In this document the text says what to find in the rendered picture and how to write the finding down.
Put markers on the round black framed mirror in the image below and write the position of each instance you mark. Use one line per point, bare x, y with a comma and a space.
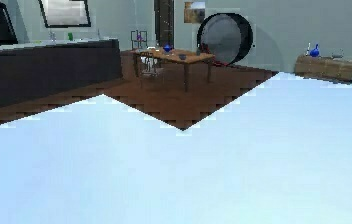
224, 37

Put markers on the grey metal chair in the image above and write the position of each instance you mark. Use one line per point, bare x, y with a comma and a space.
149, 66

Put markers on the framed wall picture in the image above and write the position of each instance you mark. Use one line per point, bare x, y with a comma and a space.
194, 12

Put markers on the green bottle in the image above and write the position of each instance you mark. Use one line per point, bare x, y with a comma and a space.
70, 36

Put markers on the white spray bottle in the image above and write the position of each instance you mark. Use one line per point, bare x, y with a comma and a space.
307, 49

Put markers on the grey sink faucet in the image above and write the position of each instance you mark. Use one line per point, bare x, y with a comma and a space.
52, 36

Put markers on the dark kitchen counter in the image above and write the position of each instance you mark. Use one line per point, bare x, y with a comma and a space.
50, 70

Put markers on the wooden dining table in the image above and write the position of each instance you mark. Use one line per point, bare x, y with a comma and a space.
179, 58

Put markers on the blue teapot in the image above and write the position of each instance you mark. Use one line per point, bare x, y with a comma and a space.
167, 48

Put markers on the blue vase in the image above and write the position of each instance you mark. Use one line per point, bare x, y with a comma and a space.
314, 51

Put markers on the low wooden cabinet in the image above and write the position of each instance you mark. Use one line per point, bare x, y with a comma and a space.
327, 68

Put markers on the dark small bowl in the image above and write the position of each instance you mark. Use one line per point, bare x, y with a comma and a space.
182, 57

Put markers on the dark wooden door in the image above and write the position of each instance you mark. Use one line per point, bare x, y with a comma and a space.
164, 21

